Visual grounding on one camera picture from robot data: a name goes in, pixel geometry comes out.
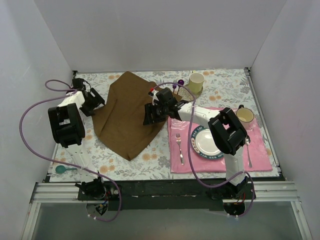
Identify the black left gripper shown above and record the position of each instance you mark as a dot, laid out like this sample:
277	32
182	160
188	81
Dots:
92	100

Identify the purple plastic spoon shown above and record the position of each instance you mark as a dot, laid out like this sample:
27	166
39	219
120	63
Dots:
180	83

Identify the floral tablecloth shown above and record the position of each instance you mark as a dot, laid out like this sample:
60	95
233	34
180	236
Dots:
221	88

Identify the teal plastic spoon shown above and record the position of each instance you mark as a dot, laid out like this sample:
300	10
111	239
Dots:
60	169

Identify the aluminium front rail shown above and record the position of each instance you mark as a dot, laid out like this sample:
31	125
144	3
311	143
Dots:
265	191

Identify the brown cloth napkin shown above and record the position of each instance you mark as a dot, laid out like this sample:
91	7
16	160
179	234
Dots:
119	123

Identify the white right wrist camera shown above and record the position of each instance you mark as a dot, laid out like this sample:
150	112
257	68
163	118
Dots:
153	94

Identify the silver metal fork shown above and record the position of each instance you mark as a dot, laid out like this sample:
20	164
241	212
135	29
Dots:
178	141

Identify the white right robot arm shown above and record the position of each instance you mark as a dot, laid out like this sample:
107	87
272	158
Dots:
228	134

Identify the cream mug dark rim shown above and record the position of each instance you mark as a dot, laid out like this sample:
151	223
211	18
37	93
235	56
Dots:
245	116

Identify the purple plastic fork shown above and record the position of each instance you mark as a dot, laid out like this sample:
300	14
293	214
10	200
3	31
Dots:
174	86

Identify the pale yellow cup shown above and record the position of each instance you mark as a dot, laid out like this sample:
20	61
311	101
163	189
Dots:
196	81

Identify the silver metal spoon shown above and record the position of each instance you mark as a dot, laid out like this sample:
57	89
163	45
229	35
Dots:
247	142

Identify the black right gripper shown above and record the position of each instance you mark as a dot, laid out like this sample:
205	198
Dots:
152	113

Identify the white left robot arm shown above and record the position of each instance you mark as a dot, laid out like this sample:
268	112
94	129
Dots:
68	130

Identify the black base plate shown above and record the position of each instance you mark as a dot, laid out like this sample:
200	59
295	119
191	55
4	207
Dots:
164	194

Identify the white plate green rim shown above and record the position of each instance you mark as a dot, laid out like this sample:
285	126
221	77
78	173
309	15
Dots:
203	144

